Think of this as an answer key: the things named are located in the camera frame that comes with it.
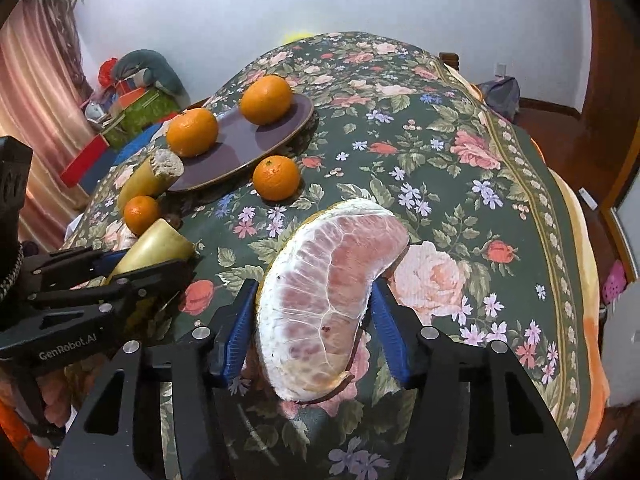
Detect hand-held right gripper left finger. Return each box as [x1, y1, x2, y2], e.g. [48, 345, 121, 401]
[50, 278, 261, 480]

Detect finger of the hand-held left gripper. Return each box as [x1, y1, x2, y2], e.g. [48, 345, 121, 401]
[24, 248, 133, 278]
[29, 259, 197, 332]

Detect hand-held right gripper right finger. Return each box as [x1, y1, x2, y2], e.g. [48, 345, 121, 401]
[369, 277, 576, 480]

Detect yellow pomelo peel piece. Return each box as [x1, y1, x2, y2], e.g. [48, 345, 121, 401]
[102, 218, 196, 286]
[117, 149, 184, 213]

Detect peeled pink pomelo segment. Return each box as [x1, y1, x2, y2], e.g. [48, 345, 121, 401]
[256, 198, 411, 404]

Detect small orange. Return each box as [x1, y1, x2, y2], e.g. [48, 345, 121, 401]
[123, 195, 161, 236]

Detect red flat box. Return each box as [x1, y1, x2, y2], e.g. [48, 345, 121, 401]
[60, 135, 110, 188]

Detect large orange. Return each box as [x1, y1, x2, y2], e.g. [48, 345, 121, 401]
[252, 155, 301, 202]
[166, 108, 220, 158]
[240, 74, 293, 126]

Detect green patterned box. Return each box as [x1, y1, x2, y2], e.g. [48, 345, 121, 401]
[102, 87, 181, 149]

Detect purple oval plate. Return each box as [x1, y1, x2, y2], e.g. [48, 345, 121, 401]
[165, 92, 315, 192]

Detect dark green floral cloth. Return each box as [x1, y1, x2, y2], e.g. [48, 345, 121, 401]
[50, 31, 612, 480]

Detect red cloth item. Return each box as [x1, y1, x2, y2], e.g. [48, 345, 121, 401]
[97, 58, 119, 87]

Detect pink curtain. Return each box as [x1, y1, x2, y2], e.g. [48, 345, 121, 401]
[0, 0, 101, 256]

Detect grey-green bundled clothing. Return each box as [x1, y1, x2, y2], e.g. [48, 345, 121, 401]
[112, 50, 190, 107]

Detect pink slipper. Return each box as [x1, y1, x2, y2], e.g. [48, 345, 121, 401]
[602, 260, 627, 306]

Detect grey bag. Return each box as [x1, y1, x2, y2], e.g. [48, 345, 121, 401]
[477, 76, 521, 122]

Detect wooden door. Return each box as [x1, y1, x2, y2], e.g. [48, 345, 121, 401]
[582, 0, 640, 221]

